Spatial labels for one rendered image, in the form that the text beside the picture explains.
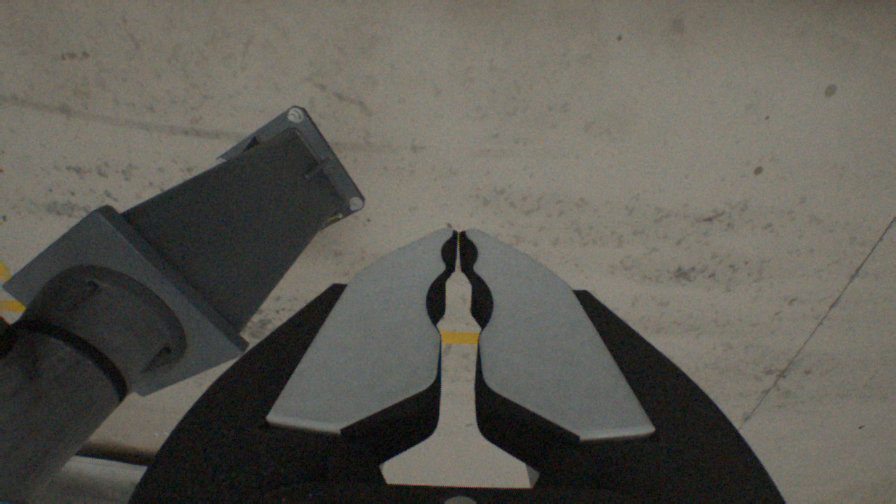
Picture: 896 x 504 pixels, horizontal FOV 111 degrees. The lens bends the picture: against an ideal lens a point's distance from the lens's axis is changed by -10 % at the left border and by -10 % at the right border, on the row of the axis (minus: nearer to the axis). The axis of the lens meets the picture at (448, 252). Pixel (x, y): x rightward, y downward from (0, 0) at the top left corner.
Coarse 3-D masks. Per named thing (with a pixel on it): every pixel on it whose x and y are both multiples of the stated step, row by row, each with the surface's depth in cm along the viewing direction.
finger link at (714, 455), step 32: (608, 320) 8; (640, 352) 7; (640, 384) 6; (672, 384) 6; (672, 416) 5; (704, 416) 5; (608, 448) 5; (640, 448) 5; (672, 448) 5; (704, 448) 5; (736, 448) 5; (608, 480) 5; (640, 480) 5; (672, 480) 5; (704, 480) 5; (736, 480) 5; (768, 480) 5
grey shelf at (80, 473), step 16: (80, 464) 164; (96, 464) 163; (112, 464) 164; (128, 464) 165; (64, 480) 175; (80, 480) 173; (96, 480) 172; (112, 480) 171; (128, 480) 169; (48, 496) 174; (64, 496) 182; (80, 496) 184; (96, 496) 183; (112, 496) 181; (128, 496) 179
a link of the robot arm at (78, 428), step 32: (0, 352) 28; (32, 352) 32; (64, 352) 34; (0, 384) 28; (32, 384) 30; (64, 384) 33; (96, 384) 36; (0, 416) 27; (32, 416) 30; (64, 416) 32; (96, 416) 36; (0, 448) 27; (32, 448) 29; (64, 448) 32; (0, 480) 27; (32, 480) 29
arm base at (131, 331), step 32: (64, 288) 38; (96, 288) 40; (128, 288) 41; (32, 320) 35; (64, 320) 36; (96, 320) 38; (128, 320) 40; (160, 320) 43; (96, 352) 37; (128, 352) 40; (160, 352) 45; (128, 384) 40
